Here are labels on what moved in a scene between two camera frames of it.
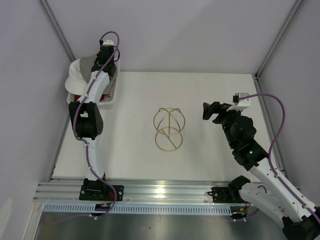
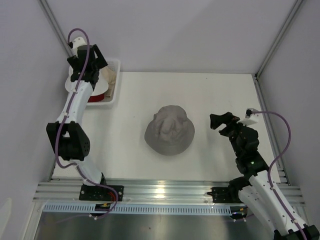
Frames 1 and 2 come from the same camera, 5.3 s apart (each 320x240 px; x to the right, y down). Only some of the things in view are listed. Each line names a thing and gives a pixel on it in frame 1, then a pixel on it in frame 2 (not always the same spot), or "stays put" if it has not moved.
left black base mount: [98, 190] stays put
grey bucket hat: [86, 64] to [170, 132]
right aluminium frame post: [295, 10] stays put
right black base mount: [221, 195] stays put
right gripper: [216, 108] to [215, 120]
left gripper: [99, 55] to [100, 62]
